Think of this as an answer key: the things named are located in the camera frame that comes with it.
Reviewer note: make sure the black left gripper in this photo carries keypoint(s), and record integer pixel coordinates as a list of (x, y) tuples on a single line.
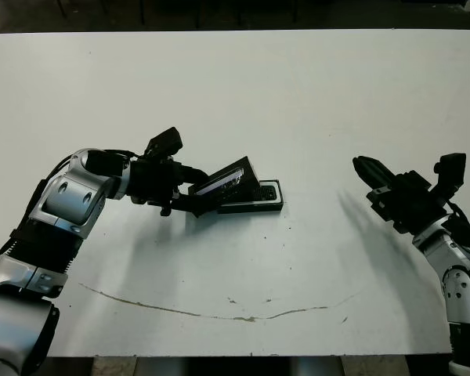
[(152, 182)]

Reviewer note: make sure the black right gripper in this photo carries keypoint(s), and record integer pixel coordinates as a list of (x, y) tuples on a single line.
[(407, 203)]

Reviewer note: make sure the black box lid with window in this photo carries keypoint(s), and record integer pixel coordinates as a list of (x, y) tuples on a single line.
[(227, 178)]

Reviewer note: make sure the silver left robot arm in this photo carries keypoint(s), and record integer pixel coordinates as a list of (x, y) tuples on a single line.
[(62, 203)]

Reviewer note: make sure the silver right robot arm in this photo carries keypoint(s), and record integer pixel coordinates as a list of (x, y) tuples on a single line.
[(462, 282)]

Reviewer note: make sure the black box with white insert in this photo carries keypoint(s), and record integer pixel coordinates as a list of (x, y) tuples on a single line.
[(258, 207)]

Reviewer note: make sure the grey right robot leg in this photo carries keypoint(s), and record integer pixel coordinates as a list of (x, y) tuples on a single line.
[(316, 367)]

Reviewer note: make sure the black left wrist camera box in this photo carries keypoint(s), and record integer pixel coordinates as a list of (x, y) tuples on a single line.
[(164, 143)]

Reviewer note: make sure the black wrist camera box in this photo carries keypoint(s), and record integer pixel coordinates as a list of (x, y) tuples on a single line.
[(164, 143), (451, 170)]

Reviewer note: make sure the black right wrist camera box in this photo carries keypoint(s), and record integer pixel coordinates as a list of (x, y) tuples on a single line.
[(451, 170)]

